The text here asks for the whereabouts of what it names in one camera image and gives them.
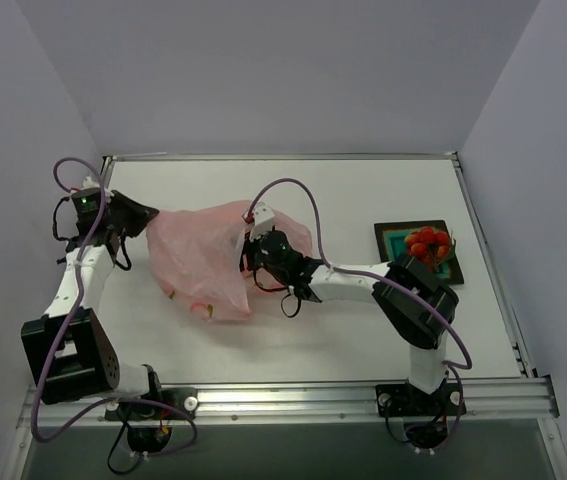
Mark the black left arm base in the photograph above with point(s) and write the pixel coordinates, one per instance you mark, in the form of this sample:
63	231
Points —
185	399

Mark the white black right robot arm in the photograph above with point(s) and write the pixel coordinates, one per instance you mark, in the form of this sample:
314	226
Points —
416	302

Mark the pink plastic bag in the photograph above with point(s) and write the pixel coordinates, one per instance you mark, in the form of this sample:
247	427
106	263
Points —
194	256

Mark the aluminium front rail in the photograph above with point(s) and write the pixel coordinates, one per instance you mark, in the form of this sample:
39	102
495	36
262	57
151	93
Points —
355	402

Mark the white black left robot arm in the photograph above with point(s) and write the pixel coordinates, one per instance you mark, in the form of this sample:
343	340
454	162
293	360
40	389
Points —
68	351

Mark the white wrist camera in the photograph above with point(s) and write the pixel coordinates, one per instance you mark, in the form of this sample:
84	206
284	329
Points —
89	183
260	219

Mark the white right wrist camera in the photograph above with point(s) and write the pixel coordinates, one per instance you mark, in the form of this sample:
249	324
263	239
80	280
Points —
260	219

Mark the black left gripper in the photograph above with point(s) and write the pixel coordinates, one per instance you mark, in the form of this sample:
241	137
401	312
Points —
126	214

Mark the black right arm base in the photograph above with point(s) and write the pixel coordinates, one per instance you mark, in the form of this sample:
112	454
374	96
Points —
400	400

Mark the red fake berry cluster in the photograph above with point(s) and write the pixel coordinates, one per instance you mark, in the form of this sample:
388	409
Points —
433	247

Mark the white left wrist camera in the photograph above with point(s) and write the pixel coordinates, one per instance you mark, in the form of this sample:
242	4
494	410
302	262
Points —
89	183

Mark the black square plate teal centre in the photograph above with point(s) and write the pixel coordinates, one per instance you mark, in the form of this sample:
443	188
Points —
390	242

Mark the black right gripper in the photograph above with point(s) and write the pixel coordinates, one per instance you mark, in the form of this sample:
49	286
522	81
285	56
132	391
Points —
249	255

